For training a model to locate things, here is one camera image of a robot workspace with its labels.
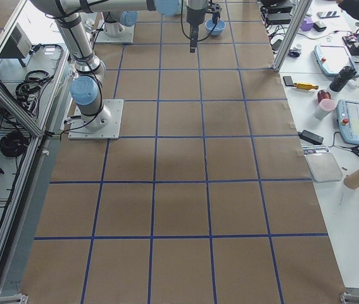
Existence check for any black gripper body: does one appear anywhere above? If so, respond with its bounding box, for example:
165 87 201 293
186 0 206 26

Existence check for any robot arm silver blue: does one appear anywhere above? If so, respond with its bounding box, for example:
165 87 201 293
32 1 213 129

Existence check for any pink lidded white cup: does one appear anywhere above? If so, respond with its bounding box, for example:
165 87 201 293
314 98 337 120

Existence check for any aluminium frame post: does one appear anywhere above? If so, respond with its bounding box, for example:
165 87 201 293
272 0 312 72

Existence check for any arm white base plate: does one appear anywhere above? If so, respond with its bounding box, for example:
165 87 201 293
96 22 135 44
68 99 124 140

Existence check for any black power brick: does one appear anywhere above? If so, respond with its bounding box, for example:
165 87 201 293
298 130 324 145

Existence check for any red apple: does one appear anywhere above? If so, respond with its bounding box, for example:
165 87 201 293
317 89 331 103

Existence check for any far teach pendant tablet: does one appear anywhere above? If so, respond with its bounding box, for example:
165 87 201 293
313 44 358 77

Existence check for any yellow brass cylinder tool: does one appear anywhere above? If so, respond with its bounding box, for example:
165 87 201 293
293 82 318 91

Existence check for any black phone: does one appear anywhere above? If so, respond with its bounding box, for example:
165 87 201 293
282 75 294 87

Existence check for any blue bowl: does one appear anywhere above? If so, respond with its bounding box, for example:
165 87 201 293
205 19 226 36

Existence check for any grey perforated metal box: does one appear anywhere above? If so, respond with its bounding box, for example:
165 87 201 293
0 23 32 67

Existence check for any coiled black cable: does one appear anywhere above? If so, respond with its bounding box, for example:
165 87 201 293
0 129 30 159

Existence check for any black water bottle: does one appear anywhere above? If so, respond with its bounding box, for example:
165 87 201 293
329 66 356 92

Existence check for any purple plastic box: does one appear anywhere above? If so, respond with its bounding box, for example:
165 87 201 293
300 17 314 32

